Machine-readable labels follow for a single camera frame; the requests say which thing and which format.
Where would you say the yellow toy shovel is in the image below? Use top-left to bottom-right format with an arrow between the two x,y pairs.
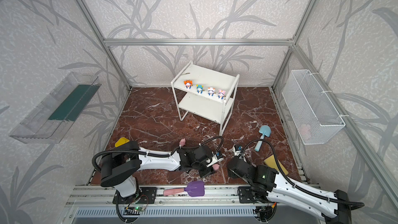
115,138 -> 130,148

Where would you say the blue green Doraemon figure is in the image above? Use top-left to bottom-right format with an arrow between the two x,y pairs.
197,85 -> 204,94

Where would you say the light blue toy shovel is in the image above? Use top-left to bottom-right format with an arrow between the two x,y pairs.
255,125 -> 271,152

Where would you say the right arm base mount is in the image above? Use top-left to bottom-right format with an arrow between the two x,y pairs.
237,186 -> 271,204

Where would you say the pink pig toy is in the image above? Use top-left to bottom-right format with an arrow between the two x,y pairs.
179,139 -> 186,147
212,163 -> 220,171

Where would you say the pink hooded Doraemon figure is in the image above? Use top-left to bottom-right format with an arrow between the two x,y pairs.
218,89 -> 226,100

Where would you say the yellow sponge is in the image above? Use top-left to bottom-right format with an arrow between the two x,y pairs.
264,155 -> 289,175

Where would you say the green circuit board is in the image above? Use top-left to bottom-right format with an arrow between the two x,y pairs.
125,206 -> 147,215

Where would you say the white hooded Doraemon figure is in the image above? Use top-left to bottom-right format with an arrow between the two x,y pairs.
207,87 -> 216,96

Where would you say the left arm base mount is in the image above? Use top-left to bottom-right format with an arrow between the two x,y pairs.
113,187 -> 157,204

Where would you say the pink toy in basket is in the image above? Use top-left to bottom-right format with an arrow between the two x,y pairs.
298,124 -> 312,142

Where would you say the white wire mesh basket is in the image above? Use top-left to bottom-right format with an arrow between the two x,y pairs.
282,69 -> 346,145

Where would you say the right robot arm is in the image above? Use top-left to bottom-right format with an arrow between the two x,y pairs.
227,145 -> 365,224

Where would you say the white two-tier shelf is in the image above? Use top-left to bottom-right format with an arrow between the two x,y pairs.
171,62 -> 240,135

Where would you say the orange hooded Doraemon figure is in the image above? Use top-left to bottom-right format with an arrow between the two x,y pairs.
183,80 -> 193,89

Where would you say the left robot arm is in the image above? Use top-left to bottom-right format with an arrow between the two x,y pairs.
91,136 -> 224,199

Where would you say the purple toy spatula pink handle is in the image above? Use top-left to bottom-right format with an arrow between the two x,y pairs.
163,180 -> 205,197

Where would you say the clear plastic wall bin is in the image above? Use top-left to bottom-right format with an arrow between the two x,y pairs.
9,72 -> 101,144

